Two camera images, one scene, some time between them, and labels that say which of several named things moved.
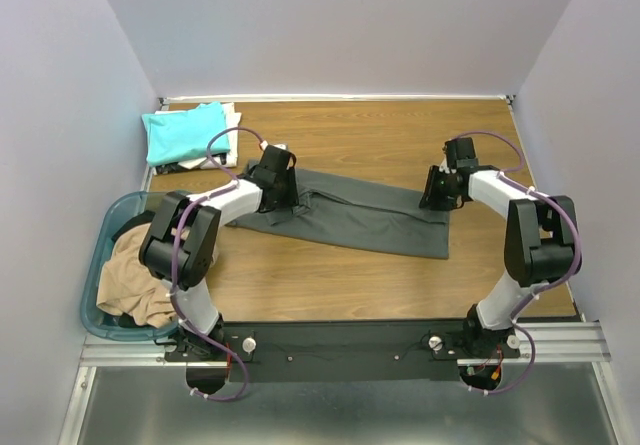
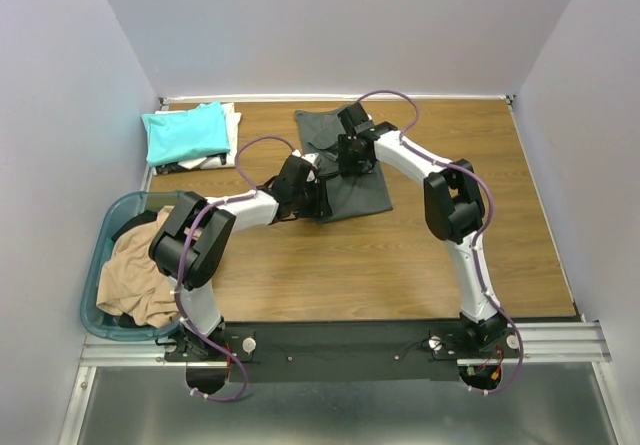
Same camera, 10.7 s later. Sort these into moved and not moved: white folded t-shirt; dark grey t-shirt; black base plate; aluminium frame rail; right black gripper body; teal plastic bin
Moved: dark grey t-shirt; right black gripper body
Not moved: white folded t-shirt; black base plate; aluminium frame rail; teal plastic bin
